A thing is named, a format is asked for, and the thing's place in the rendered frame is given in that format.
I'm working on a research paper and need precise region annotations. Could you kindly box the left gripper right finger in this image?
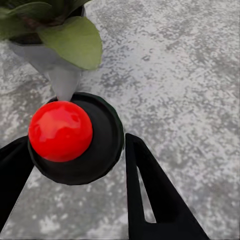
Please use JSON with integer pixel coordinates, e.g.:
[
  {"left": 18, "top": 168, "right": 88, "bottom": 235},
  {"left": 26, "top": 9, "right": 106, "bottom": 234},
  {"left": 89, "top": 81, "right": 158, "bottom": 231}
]
[{"left": 124, "top": 133, "right": 210, "bottom": 240}]

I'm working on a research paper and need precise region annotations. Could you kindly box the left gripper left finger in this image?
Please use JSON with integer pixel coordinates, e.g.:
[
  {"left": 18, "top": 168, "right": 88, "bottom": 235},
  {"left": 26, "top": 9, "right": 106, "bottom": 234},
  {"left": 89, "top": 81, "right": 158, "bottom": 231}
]
[{"left": 0, "top": 135, "right": 35, "bottom": 233}]

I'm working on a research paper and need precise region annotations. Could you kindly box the insectifuge atomizer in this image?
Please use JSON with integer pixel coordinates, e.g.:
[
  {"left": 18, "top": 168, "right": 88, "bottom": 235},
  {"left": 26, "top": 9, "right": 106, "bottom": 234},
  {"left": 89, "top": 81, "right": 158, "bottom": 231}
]
[{"left": 27, "top": 65, "right": 125, "bottom": 186}]

